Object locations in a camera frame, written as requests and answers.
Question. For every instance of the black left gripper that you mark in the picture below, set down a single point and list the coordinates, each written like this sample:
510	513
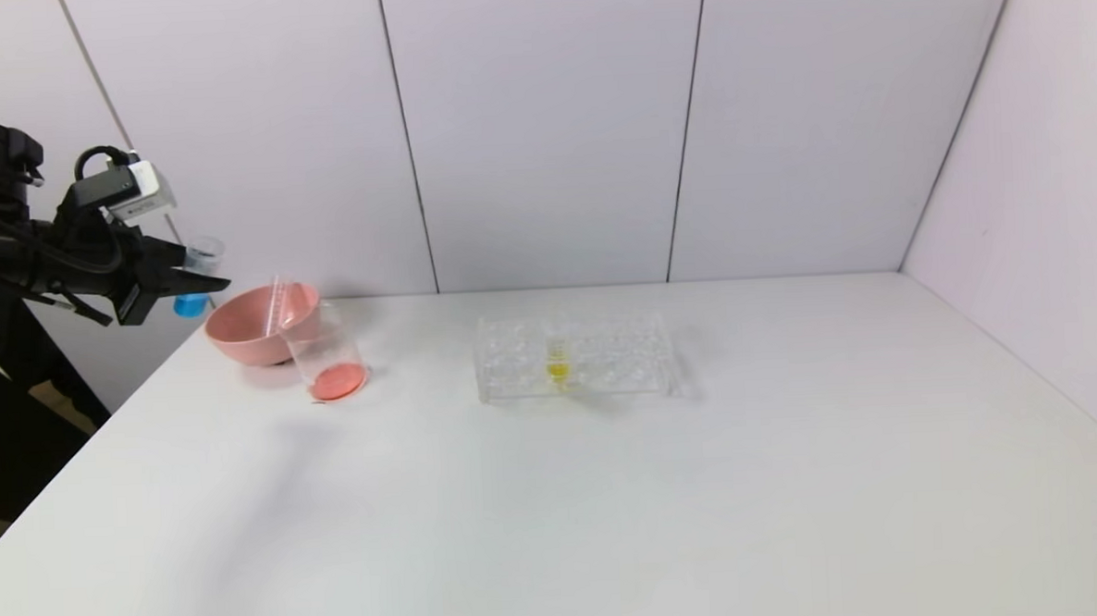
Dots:
138	281

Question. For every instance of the blue pigment test tube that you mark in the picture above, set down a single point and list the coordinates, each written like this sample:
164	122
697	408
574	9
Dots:
202	258

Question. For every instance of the red pigment test tube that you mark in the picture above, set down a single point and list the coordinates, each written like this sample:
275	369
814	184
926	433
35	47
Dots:
278	306

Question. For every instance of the yellow pigment test tube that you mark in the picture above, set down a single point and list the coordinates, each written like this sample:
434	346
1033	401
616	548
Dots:
558	370

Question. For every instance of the clear acrylic test tube rack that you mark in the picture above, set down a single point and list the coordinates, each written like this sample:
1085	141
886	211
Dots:
607	370

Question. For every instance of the pink bowl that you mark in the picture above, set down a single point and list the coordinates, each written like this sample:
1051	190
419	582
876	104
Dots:
244	335

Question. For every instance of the clear glass beaker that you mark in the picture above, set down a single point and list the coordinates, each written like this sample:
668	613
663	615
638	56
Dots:
334	377

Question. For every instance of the dark background furniture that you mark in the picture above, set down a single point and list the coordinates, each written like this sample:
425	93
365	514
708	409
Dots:
17	442

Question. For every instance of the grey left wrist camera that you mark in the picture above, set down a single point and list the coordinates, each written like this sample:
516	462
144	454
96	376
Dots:
141	194

